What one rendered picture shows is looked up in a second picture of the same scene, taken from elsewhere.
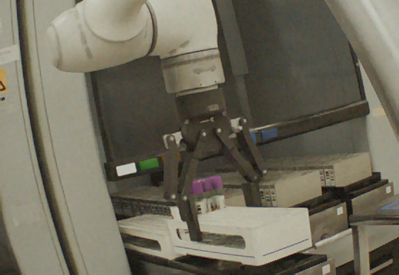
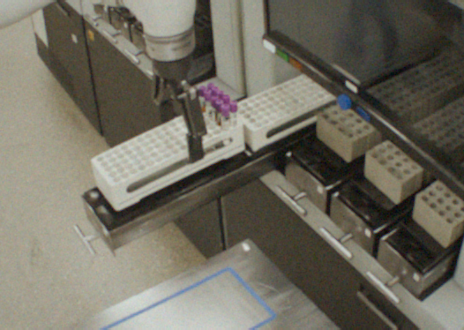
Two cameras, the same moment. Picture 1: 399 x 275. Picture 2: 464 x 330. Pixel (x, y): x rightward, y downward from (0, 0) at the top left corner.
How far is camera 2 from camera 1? 1.94 m
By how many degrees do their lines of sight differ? 84
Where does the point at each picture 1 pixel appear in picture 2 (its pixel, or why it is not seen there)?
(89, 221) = (255, 56)
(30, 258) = (219, 46)
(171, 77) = not seen: hidden behind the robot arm
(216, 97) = (157, 66)
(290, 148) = not seen: outside the picture
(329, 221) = (357, 228)
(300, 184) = (385, 175)
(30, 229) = (222, 30)
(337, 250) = (358, 257)
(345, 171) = (424, 213)
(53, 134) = not seen: outside the picture
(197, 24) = (140, 16)
